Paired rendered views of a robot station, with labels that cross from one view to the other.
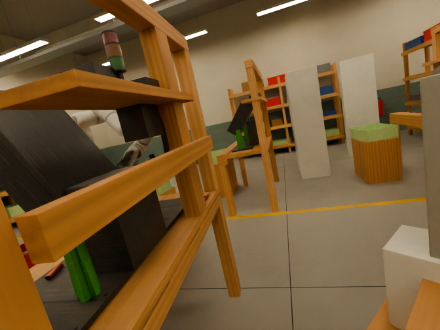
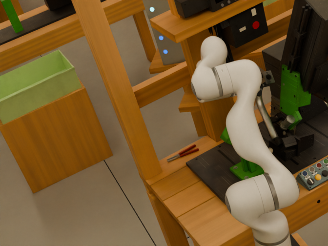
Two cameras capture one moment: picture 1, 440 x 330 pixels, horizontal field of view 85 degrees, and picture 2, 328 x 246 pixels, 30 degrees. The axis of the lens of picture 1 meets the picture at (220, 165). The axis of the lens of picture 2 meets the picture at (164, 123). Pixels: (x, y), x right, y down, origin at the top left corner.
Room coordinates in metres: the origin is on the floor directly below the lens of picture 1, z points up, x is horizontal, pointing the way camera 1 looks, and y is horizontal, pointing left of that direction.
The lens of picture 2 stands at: (2.71, 2.21, 2.55)
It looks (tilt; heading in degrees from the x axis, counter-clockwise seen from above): 32 degrees down; 242
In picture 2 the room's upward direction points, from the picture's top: 19 degrees counter-clockwise
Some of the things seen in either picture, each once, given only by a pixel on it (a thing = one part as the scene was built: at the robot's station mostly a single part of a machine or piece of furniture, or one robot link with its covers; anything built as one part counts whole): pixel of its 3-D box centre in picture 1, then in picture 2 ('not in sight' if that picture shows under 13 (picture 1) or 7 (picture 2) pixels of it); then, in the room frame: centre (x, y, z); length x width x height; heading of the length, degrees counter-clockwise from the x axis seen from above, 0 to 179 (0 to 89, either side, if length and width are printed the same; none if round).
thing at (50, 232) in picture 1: (174, 161); (252, 39); (1.02, 0.19, 1.23); 1.30 x 0.05 x 0.09; 167
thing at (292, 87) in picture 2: not in sight; (296, 89); (1.19, 0.59, 1.17); 0.13 x 0.12 x 0.20; 167
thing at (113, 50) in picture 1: (114, 52); not in sight; (0.92, 0.28, 1.67); 0.05 x 0.05 x 0.05
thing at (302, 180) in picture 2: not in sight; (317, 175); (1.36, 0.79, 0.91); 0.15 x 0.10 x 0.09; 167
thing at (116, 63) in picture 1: (117, 65); not in sight; (0.92, 0.28, 1.62); 0.05 x 0.05 x 0.05
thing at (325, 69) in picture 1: (283, 113); not in sight; (7.28, -2.19, 1.14); 3.01 x 0.54 x 2.28; 74
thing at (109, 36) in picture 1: (110, 38); not in sight; (0.92, 0.28, 1.71); 0.05 x 0.05 x 0.04
